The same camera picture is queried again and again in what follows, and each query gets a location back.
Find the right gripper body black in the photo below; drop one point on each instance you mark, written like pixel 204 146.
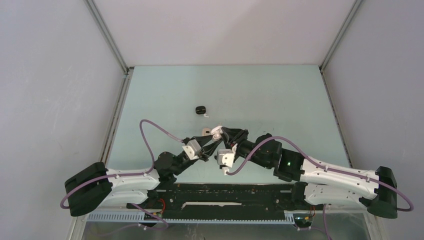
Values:
pixel 241 137

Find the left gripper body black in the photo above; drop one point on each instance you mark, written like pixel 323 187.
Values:
pixel 204 154

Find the white earbud charging case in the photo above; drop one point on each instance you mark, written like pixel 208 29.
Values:
pixel 216 133

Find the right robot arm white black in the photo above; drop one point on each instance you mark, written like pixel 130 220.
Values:
pixel 321 182

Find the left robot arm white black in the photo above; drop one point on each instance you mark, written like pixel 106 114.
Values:
pixel 99 186

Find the pink earbud charging case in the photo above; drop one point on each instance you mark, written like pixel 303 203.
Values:
pixel 206 132

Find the black earbud charging case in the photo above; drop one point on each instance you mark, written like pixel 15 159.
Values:
pixel 200 110

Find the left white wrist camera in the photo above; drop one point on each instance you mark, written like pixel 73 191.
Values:
pixel 192 149

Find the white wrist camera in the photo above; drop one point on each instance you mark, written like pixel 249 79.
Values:
pixel 225 159
pixel 192 149

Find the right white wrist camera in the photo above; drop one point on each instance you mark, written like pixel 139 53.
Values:
pixel 225 159

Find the right aluminium frame post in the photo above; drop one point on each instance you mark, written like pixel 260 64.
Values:
pixel 340 34

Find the aluminium frame post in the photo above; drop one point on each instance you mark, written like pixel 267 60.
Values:
pixel 340 34
pixel 106 33

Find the white cable duct strip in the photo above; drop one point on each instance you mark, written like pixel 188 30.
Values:
pixel 140 217

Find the left aluminium frame post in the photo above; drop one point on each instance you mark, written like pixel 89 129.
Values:
pixel 106 33

